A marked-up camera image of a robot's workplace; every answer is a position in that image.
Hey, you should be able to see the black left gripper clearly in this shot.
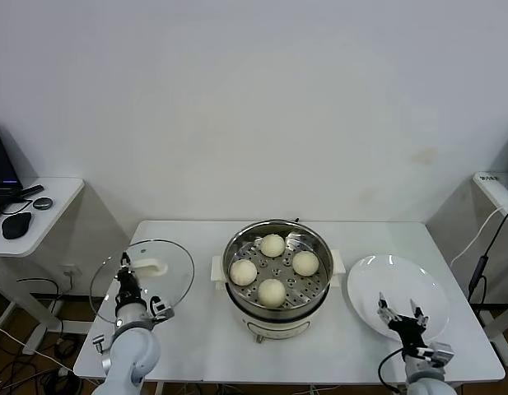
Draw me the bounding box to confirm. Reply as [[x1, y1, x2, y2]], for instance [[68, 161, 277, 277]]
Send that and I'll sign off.
[[115, 251, 147, 309]]

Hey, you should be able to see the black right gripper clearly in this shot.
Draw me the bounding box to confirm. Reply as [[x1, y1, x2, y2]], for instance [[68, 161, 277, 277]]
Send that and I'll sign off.
[[376, 291, 431, 351]]

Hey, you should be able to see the glass lid cream handle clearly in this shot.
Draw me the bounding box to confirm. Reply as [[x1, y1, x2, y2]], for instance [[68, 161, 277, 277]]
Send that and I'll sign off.
[[88, 239, 196, 324]]

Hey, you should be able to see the white steamed baozi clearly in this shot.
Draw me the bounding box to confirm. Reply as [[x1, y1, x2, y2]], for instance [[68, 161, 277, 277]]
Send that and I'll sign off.
[[259, 233, 287, 259], [292, 250, 320, 277], [230, 258, 259, 287], [257, 278, 287, 309]]

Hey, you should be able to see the stainless steel steamer basket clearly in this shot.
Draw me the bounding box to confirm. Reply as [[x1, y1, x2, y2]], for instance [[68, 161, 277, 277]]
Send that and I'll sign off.
[[211, 220, 347, 320]]

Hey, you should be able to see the white round plate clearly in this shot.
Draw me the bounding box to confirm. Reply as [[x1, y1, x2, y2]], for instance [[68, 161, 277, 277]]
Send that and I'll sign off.
[[346, 253, 451, 342]]

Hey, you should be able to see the white side table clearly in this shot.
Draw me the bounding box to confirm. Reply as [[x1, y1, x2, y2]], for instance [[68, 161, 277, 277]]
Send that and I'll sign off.
[[0, 177, 86, 357]]

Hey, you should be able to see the black computer mouse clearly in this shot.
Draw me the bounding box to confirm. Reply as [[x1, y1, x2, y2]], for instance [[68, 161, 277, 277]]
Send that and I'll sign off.
[[1, 212, 34, 240]]

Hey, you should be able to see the cream electric pot base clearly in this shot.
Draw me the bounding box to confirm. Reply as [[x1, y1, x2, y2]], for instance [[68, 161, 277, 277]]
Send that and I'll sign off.
[[212, 271, 341, 345]]

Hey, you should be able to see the black stick remote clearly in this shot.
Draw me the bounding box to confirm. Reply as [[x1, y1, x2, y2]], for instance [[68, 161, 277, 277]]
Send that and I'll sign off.
[[8, 184, 45, 203]]

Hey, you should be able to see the white desk with label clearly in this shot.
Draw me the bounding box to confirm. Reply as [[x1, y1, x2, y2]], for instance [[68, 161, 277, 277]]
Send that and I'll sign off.
[[472, 171, 508, 367]]

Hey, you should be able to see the black laptop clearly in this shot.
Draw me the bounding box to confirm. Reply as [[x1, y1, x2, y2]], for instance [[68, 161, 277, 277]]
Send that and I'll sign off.
[[0, 119, 25, 227]]

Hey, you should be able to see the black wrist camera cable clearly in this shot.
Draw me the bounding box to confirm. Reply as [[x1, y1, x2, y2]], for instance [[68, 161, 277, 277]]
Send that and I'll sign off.
[[379, 347, 407, 390]]

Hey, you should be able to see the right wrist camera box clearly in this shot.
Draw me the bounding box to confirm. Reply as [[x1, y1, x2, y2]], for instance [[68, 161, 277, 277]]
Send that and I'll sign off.
[[416, 341, 456, 369]]

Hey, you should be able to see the black floor cable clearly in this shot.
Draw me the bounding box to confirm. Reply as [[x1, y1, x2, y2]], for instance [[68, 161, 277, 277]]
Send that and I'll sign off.
[[16, 278, 65, 334]]

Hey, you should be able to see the white floor cable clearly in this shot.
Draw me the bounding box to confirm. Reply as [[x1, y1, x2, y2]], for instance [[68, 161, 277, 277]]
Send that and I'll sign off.
[[0, 322, 76, 375]]

